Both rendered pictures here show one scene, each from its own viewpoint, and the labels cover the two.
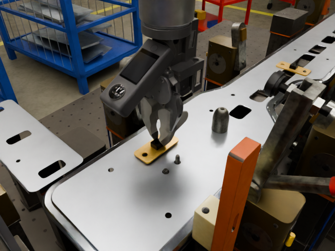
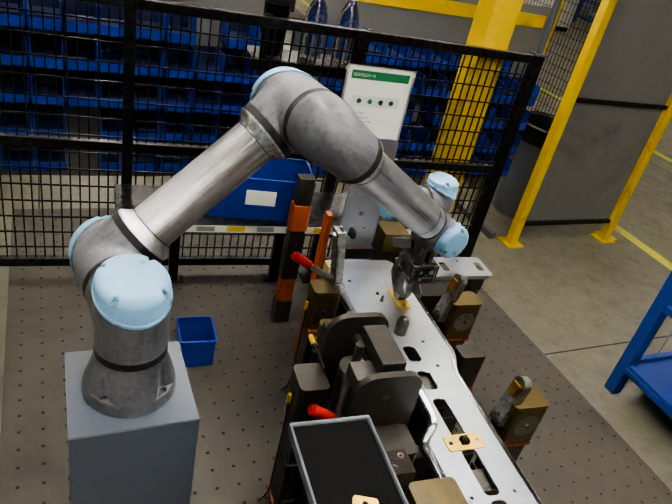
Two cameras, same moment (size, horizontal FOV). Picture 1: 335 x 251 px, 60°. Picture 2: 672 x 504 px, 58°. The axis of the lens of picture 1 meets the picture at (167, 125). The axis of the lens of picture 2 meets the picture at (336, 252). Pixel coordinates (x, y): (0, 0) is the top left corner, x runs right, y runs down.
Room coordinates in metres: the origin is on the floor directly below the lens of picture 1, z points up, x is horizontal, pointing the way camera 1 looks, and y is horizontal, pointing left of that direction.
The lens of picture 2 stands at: (0.73, -1.28, 1.90)
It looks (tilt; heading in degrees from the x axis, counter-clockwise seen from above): 31 degrees down; 113
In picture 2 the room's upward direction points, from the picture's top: 13 degrees clockwise
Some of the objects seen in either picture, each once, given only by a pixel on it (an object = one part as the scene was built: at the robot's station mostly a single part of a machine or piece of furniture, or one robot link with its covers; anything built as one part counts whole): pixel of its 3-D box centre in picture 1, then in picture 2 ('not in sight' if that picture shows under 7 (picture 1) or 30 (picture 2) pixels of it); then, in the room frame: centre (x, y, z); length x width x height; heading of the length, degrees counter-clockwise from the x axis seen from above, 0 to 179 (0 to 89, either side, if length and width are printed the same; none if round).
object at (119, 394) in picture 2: not in sight; (130, 363); (0.17, -0.71, 1.15); 0.15 x 0.15 x 0.10
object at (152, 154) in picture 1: (156, 144); (399, 297); (0.39, 0.02, 1.01); 0.08 x 0.04 x 0.01; 137
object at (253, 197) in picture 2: not in sight; (258, 186); (-0.14, 0.09, 1.10); 0.30 x 0.17 x 0.13; 42
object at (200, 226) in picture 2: not in sight; (272, 211); (-0.10, 0.13, 1.02); 0.90 x 0.22 x 0.03; 47
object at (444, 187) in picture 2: not in sight; (436, 198); (0.41, 0.00, 1.32); 0.09 x 0.08 x 0.11; 62
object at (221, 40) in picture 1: (216, 93); (504, 450); (0.78, -0.15, 0.87); 0.12 x 0.07 x 0.35; 47
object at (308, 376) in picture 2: not in sight; (288, 443); (0.38, -0.47, 0.89); 0.09 x 0.08 x 0.38; 47
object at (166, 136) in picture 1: (175, 122); (400, 289); (0.39, -0.01, 1.06); 0.06 x 0.03 x 0.09; 138
